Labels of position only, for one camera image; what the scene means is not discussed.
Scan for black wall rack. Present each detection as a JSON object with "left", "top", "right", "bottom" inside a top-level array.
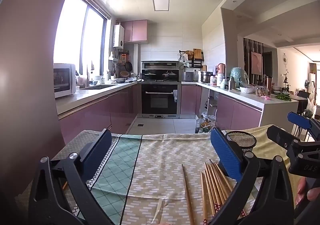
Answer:
[{"left": 179, "top": 48, "right": 204, "bottom": 69}]

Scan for ceiling light panel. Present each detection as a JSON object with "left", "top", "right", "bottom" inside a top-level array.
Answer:
[{"left": 152, "top": 0, "right": 170, "bottom": 12}]

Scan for framed wall painting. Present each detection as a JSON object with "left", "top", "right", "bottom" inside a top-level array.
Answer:
[{"left": 251, "top": 51, "right": 263, "bottom": 76}]

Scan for white water heater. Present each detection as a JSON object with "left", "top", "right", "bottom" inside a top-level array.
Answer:
[{"left": 113, "top": 24, "right": 125, "bottom": 49}]

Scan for plastic bag of greens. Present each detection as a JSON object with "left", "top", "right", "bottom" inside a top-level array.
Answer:
[{"left": 200, "top": 114, "right": 217, "bottom": 134}]

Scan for kitchen sink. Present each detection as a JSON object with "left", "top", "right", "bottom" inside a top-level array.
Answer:
[{"left": 82, "top": 84, "right": 118, "bottom": 90}]

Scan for pile of chopsticks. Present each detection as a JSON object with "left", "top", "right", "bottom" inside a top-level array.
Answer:
[{"left": 200, "top": 159, "right": 248, "bottom": 225}]

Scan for kitchen window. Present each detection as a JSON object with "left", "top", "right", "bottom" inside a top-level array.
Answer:
[{"left": 54, "top": 0, "right": 111, "bottom": 75}]

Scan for teal covered appliance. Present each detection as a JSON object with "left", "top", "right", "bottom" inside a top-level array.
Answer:
[{"left": 230, "top": 67, "right": 250, "bottom": 87}]

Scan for black range hood cooker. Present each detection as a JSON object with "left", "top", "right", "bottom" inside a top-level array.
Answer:
[{"left": 141, "top": 61, "right": 182, "bottom": 82}]

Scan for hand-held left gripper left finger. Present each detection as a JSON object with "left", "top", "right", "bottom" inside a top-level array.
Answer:
[{"left": 29, "top": 129, "right": 115, "bottom": 225}]

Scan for pink kitchen base cabinets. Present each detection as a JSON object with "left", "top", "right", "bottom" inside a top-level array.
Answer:
[
  {"left": 57, "top": 82, "right": 141, "bottom": 145},
  {"left": 180, "top": 84, "right": 263, "bottom": 132}
]

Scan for bunch of green vegetables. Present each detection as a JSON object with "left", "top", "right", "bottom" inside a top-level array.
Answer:
[{"left": 274, "top": 93, "right": 292, "bottom": 102}]

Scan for steel stock pot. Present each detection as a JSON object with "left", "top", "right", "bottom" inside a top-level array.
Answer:
[{"left": 201, "top": 71, "right": 213, "bottom": 83}]

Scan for black mesh utensil holder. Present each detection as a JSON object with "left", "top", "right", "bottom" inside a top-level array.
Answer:
[{"left": 226, "top": 131, "right": 257, "bottom": 153}]

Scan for built-in black oven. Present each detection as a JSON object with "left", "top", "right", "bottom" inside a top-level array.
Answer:
[{"left": 141, "top": 82, "right": 181, "bottom": 118}]

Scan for pink wall cabinet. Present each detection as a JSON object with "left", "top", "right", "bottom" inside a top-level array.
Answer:
[{"left": 121, "top": 20, "right": 148, "bottom": 43}]

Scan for person's right hand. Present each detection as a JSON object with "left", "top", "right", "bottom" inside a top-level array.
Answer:
[{"left": 295, "top": 179, "right": 320, "bottom": 205}]

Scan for patterned tablecloth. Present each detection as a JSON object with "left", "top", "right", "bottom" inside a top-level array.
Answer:
[{"left": 15, "top": 125, "right": 303, "bottom": 225}]

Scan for striped wall panel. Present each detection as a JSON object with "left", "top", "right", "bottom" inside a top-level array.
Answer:
[{"left": 243, "top": 38, "right": 265, "bottom": 83}]

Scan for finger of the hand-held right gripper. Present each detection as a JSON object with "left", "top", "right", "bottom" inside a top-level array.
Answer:
[
  {"left": 287, "top": 112, "right": 320, "bottom": 139},
  {"left": 266, "top": 126, "right": 320, "bottom": 173}
]

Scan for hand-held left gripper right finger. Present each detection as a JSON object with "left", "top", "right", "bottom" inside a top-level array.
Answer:
[{"left": 207, "top": 127, "right": 295, "bottom": 225}]

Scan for clear oil bottle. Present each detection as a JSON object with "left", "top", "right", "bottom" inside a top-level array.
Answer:
[{"left": 195, "top": 115, "right": 204, "bottom": 134}]

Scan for clear plastic food container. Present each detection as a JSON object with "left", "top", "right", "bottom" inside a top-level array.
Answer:
[{"left": 255, "top": 85, "right": 269, "bottom": 98}]

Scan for white toaster oven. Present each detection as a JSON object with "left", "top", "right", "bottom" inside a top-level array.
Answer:
[{"left": 54, "top": 63, "right": 77, "bottom": 98}]

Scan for dark dining table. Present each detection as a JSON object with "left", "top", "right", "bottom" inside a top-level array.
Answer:
[{"left": 287, "top": 93, "right": 308, "bottom": 115}]

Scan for tall refrigerator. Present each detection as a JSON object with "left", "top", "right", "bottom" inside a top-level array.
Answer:
[{"left": 0, "top": 0, "right": 84, "bottom": 190}]

